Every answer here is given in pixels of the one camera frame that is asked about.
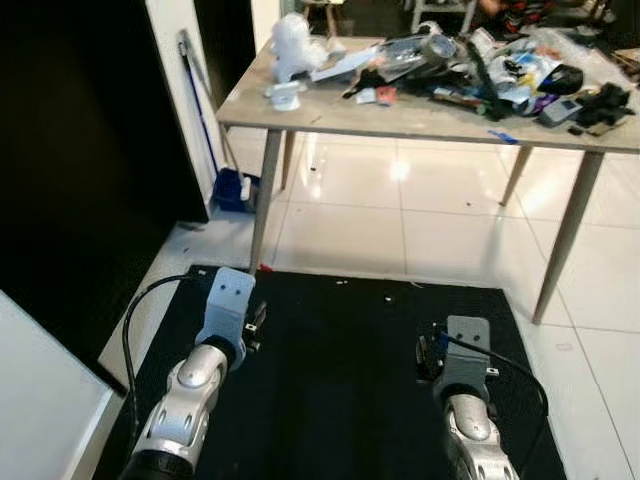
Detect small white plastic object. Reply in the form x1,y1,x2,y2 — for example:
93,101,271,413
265,82,307,112

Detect white plush figure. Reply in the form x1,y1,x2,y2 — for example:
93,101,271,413
270,13,333,84

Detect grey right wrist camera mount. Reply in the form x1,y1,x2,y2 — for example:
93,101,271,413
440,316,494,396

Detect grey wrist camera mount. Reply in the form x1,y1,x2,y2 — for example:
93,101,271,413
196,267,257,346
440,316,494,396

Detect long mop handle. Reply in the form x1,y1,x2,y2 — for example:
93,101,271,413
178,30,239,173

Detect small grey box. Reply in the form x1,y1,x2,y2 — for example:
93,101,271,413
540,98,583,127

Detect blue white plastic bag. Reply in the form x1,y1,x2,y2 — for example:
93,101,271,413
500,40,563,93

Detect black rounded computer mouse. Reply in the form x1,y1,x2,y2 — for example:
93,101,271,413
538,64,585,97

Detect silver plastic bag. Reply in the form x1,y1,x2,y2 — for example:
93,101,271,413
378,33,463,83

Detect black mechanical device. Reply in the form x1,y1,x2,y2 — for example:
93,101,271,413
574,84,635,136

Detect blue dustpan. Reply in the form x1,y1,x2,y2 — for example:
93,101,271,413
212,168,261,214

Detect long black strap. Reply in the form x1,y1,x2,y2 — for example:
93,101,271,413
470,40,511,121

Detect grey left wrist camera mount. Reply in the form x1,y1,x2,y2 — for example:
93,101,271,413
196,267,257,346

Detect white cabinet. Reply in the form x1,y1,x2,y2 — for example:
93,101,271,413
0,290,116,480

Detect black floor mat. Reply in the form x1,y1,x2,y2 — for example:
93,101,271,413
93,264,567,480

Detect light wooden table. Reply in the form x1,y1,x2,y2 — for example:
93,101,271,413
216,36,640,326

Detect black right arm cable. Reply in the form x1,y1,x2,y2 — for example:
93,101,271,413
438,332,552,479

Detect white paper sheet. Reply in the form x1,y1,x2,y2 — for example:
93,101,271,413
310,48,381,83

